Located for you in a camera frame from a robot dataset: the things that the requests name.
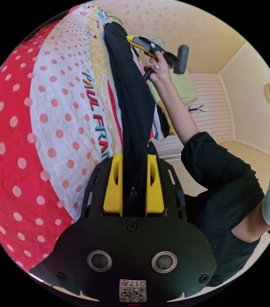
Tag white slatted cupboard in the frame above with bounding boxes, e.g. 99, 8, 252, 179
153, 73, 236, 161

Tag light green bag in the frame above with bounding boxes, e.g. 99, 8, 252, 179
149, 69, 199, 105

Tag pile of clothes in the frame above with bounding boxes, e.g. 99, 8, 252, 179
152, 100, 177, 142

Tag person's right hand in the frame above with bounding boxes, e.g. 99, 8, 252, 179
144, 51, 173, 84

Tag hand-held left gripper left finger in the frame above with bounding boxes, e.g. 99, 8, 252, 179
103, 153, 124, 217

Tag bed with dotted printed sheet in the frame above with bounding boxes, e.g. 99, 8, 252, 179
0, 4, 160, 272

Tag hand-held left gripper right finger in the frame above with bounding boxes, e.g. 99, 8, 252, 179
145, 154, 165, 217

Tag person's body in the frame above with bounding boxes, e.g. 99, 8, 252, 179
181, 131, 270, 287

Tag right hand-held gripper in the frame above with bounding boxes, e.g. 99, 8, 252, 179
126, 35, 181, 81

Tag person's right forearm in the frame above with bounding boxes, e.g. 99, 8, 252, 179
150, 76, 200, 146

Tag black long pants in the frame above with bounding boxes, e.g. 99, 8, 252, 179
103, 22, 157, 217

